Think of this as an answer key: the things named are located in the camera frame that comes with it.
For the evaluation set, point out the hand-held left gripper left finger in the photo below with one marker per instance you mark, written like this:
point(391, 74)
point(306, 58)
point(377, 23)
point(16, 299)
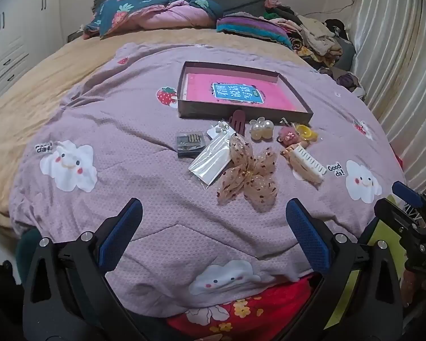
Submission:
point(122, 231)

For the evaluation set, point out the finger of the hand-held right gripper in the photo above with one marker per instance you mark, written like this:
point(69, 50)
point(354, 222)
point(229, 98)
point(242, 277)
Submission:
point(406, 190)
point(394, 215)

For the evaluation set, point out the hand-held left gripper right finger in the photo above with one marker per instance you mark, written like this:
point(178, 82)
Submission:
point(307, 234)

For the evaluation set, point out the white claw hair clip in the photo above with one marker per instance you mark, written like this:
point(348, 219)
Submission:
point(307, 160)

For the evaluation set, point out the beige tulle hair bow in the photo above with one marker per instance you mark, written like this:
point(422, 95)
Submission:
point(262, 163)

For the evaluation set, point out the pink flower hair clip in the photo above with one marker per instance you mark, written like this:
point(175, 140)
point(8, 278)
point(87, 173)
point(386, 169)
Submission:
point(289, 136)

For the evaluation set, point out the yellow hoop earrings packet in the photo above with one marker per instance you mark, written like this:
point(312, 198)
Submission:
point(307, 133)

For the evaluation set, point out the clear plastic jewelry bag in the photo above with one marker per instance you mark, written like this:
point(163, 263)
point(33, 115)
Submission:
point(209, 160)

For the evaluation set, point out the pearl bow hair clip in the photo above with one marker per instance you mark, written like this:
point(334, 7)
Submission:
point(266, 126)

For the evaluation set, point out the dark red hair comb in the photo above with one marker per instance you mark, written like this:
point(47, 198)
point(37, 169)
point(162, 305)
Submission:
point(238, 122)

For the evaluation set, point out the white earring card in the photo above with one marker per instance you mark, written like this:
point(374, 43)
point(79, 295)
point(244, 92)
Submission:
point(218, 129)

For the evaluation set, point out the brown shallow cardboard box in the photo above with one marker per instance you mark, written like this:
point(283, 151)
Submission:
point(206, 110)

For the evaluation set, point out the red floral blanket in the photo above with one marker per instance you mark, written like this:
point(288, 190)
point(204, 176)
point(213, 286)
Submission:
point(269, 302)

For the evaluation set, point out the purple cloud print blanket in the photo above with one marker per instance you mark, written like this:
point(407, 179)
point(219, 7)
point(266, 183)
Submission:
point(127, 113)

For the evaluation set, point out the bag of clothes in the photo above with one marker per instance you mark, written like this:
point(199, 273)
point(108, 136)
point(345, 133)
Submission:
point(348, 80)

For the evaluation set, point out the white striped curtain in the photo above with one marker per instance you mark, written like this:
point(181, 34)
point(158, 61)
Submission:
point(394, 60)

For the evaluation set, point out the grey cushion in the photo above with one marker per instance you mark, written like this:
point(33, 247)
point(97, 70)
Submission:
point(348, 55)

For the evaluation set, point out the pink book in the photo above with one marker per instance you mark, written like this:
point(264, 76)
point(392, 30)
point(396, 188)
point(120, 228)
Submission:
point(198, 88)

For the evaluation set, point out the tan bed sheet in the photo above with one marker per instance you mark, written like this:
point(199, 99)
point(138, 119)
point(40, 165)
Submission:
point(39, 78)

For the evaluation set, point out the pile of clothes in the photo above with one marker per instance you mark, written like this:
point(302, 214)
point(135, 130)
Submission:
point(319, 35)

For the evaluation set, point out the striped folded blanket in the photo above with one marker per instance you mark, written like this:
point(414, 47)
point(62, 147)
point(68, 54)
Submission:
point(248, 26)

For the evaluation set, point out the blue strawberry print quilt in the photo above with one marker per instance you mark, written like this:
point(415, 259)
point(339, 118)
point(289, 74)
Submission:
point(127, 10)

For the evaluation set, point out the white wardrobe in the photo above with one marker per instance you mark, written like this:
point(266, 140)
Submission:
point(14, 25)

